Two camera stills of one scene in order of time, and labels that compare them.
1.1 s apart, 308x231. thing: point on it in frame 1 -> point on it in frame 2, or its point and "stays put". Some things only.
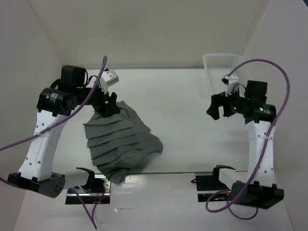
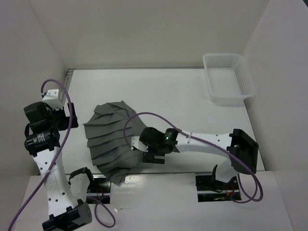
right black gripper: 218,100 -> 149,156
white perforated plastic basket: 219,65 stays put
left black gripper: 107,110 -> 66,123
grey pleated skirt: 120,144 stays put
